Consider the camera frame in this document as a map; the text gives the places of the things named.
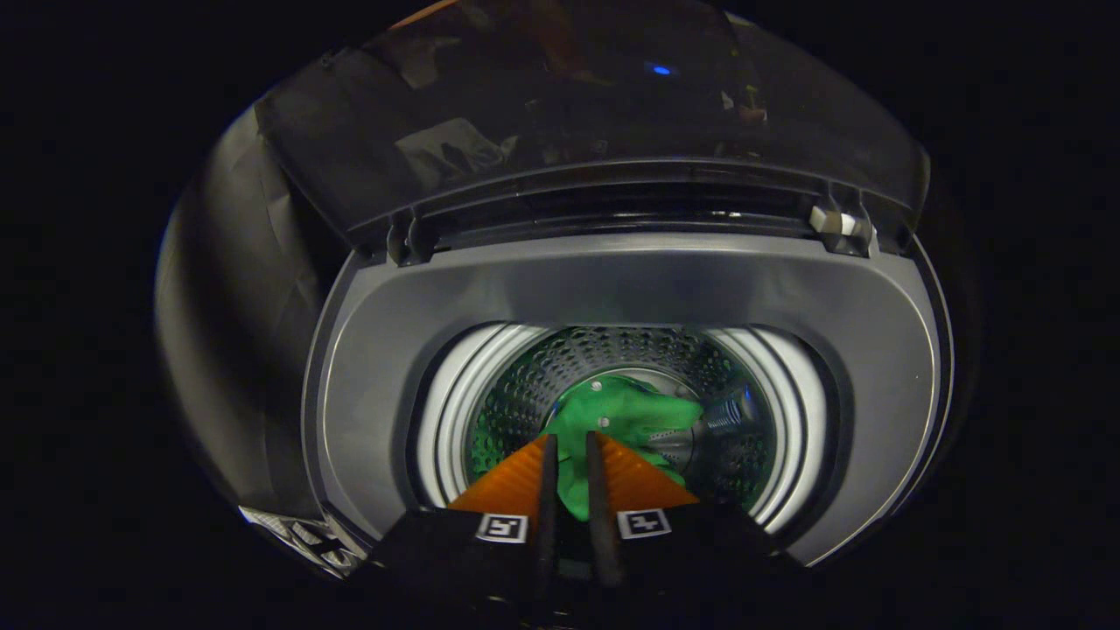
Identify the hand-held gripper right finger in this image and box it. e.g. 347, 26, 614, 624
584, 430, 793, 613

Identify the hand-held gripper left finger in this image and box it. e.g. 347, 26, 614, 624
363, 433, 559, 618

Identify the green polo shirt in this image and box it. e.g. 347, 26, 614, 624
541, 374, 706, 522

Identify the grey washing machine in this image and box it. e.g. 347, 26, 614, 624
300, 229, 956, 571

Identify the black and white printed sheet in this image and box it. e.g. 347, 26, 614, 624
239, 505, 370, 580

